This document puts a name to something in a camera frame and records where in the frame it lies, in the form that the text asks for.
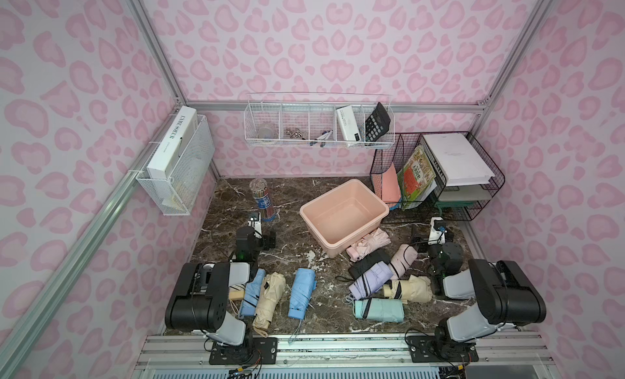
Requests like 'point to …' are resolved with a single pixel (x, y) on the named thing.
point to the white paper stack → (460, 162)
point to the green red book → (417, 180)
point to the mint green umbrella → (380, 309)
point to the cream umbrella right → (415, 289)
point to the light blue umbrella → (303, 288)
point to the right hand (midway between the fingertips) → (426, 223)
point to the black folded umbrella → (356, 269)
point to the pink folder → (390, 185)
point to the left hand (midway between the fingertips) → (260, 224)
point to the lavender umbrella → (371, 280)
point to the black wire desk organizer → (451, 202)
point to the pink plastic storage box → (343, 215)
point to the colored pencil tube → (264, 199)
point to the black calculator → (377, 124)
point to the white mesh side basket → (192, 177)
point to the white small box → (347, 119)
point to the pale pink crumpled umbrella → (377, 239)
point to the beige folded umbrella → (271, 291)
